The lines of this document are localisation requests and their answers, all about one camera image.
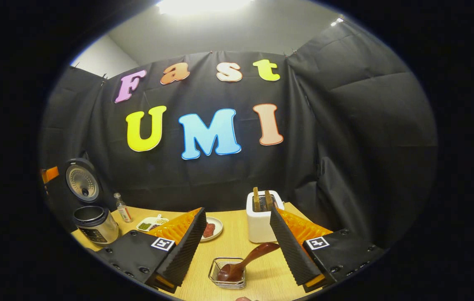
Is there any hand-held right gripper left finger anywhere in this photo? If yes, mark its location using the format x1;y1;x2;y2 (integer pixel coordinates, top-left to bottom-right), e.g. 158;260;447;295
95;207;207;294

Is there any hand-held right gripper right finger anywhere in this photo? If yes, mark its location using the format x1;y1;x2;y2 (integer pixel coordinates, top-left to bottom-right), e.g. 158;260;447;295
270;207;386;293

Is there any brown wooden spoon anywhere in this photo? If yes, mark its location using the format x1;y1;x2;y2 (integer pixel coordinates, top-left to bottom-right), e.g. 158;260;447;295
217;242;281;283

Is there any black silver rice cooker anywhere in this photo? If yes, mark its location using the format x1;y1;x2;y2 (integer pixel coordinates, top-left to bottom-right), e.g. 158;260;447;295
65;158;120;245

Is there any white toaster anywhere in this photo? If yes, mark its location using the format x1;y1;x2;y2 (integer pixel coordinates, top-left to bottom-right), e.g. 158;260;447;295
246;190;285;244

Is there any white round plate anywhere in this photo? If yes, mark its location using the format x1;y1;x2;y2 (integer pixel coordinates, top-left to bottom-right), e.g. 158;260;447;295
199;217;224;242

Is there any white divided bean dish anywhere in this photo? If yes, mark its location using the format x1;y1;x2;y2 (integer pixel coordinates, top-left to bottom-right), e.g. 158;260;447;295
136;214;170;232

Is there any small glass bottle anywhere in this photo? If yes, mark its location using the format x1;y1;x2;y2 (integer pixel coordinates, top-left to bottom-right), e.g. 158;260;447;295
114;193;133;223

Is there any black backdrop cloth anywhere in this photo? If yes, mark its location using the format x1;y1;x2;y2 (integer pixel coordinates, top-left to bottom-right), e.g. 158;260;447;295
38;19;438;247

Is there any long ceiling light panel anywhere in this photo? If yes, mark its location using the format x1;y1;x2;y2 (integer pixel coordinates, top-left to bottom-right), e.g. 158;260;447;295
155;0;254;16

